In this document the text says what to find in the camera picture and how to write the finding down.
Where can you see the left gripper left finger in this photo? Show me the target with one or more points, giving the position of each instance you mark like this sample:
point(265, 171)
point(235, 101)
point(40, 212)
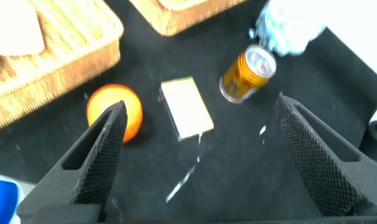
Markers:
point(95, 168)

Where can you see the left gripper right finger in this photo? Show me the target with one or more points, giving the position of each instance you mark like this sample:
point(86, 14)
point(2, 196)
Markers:
point(325, 168)

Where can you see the white shampoo bottle blue cap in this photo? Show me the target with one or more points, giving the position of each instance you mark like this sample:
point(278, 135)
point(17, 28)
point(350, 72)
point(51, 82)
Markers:
point(2, 199)

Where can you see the yellow drink can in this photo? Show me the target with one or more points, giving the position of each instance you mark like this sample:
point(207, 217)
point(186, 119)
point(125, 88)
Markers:
point(244, 77)

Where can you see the orange fruit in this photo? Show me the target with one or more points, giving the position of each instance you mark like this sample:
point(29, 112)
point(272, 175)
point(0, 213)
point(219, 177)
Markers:
point(107, 93)

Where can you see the printed card box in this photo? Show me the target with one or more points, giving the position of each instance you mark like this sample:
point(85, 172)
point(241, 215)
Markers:
point(185, 109)

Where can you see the light blue bath pouf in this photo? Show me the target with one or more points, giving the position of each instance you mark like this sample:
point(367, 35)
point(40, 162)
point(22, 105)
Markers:
point(285, 31)

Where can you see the cream soap bar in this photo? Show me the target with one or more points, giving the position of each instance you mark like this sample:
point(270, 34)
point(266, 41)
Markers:
point(14, 28)

